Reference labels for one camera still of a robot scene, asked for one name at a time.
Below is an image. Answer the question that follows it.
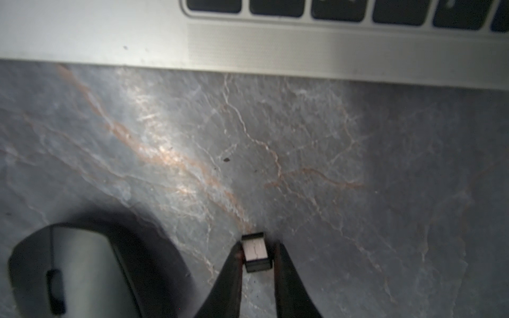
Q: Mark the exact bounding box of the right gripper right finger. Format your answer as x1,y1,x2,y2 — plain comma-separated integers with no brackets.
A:
274,242,322,318

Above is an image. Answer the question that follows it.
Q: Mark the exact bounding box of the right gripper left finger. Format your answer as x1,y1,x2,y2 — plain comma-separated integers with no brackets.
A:
195,242,244,318

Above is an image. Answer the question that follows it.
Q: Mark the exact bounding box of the small usb mouse receiver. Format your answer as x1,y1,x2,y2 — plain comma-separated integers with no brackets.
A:
241,232,273,273

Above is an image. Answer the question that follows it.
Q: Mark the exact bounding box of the black wireless mouse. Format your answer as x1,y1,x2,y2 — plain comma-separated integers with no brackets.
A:
8,223,178,317

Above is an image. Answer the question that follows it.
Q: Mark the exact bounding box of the silver laptop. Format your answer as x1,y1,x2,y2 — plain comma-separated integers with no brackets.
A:
1,0,508,91

